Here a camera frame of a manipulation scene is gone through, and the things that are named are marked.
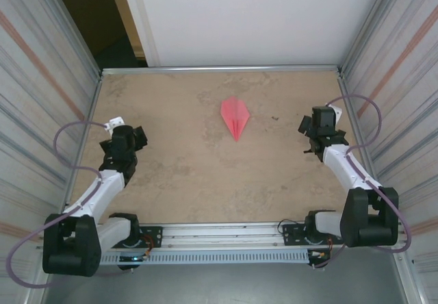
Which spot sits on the white door frame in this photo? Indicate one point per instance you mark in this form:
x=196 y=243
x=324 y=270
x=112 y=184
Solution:
x=138 y=9

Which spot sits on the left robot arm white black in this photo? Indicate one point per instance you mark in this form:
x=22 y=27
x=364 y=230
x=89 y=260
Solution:
x=72 y=246

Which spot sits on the small circuit board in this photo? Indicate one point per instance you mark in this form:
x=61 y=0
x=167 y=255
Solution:
x=320 y=254
x=131 y=258

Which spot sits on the pink paper sheet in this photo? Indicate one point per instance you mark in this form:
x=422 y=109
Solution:
x=236 y=115

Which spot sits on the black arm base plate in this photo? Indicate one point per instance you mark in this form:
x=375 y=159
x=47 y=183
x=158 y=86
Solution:
x=291 y=232
x=154 y=235

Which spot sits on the aluminium frame post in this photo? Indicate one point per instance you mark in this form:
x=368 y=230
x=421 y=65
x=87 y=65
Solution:
x=368 y=23
x=405 y=276
x=36 y=293
x=90 y=61

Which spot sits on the wide aluminium base rail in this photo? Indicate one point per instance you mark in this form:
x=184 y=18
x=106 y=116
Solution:
x=222 y=235

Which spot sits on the aluminium table edge rail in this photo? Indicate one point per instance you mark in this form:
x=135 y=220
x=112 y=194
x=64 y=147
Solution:
x=349 y=112
x=89 y=119
x=222 y=69

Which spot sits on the translucent corrugated side panel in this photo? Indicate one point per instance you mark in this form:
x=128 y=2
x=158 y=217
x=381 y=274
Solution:
x=27 y=112
x=410 y=78

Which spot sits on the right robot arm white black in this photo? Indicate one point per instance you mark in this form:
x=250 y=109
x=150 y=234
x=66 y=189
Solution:
x=369 y=222

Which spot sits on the grey sheet metal panel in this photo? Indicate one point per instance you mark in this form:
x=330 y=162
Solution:
x=222 y=283

